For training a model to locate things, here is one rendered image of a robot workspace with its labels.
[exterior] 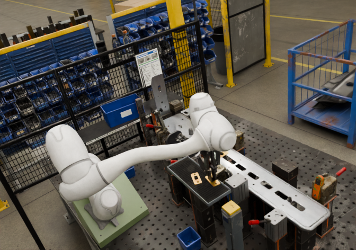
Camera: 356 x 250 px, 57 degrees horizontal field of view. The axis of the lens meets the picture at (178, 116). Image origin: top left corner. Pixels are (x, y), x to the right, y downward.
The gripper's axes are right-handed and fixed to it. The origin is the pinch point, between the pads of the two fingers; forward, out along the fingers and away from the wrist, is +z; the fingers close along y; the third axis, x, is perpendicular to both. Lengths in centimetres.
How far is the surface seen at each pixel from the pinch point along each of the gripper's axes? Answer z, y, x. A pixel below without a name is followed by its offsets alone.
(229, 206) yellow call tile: 9.5, -0.1, -13.8
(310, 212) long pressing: 26, 37, -24
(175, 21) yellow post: -33, 56, 149
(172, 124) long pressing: 25, 17, 93
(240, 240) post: 30.3, 1.7, -16.8
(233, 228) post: 18.3, -1.7, -17.9
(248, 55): 92, 236, 309
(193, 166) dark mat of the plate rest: 9.5, 0.0, 21.3
